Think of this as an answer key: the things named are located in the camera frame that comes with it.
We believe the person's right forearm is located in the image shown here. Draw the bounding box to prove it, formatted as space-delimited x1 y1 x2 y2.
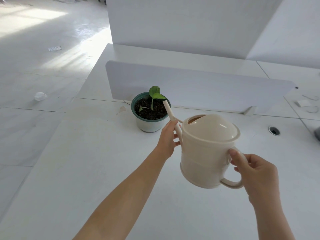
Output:
251 195 297 240

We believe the cream plastic watering can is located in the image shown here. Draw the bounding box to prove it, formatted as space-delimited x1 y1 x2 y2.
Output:
163 100 244 189

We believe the person's right hand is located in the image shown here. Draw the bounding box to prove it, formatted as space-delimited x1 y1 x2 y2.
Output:
229 148 279 207

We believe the white pot with green rim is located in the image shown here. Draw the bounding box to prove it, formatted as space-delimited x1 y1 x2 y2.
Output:
131 92 172 133

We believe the person's left hand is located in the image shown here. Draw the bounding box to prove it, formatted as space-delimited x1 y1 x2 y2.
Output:
156 119 182 160

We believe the person's left forearm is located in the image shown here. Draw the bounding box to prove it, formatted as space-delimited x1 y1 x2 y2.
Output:
72 147 171 240

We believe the white divider foot bracket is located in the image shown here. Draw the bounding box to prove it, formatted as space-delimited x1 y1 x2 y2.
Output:
243 106 258 117

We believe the white desk divider panel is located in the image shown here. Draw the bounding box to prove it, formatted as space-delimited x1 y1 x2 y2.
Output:
105 60 297 115

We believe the small green seedling plant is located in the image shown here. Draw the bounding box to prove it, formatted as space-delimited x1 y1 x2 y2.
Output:
139 86 167 113

